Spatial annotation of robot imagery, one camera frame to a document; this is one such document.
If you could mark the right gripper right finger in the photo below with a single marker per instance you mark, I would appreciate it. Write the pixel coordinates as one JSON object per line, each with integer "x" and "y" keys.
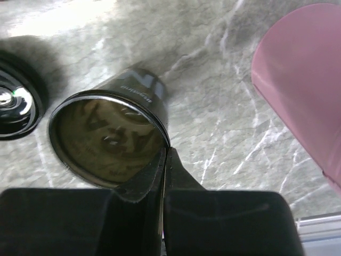
{"x": 198, "y": 221}

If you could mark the black plastic lid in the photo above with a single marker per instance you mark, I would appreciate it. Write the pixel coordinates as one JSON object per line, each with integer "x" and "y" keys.
{"x": 24, "y": 97}

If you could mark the pink stirrer cup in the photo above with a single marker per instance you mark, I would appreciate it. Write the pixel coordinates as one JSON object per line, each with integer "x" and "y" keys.
{"x": 296, "y": 69}

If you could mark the dark translucent cup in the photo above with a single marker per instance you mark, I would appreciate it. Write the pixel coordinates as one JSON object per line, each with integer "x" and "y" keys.
{"x": 108, "y": 134}

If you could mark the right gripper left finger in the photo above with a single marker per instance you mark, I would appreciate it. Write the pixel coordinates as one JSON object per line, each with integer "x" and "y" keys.
{"x": 126, "y": 220}

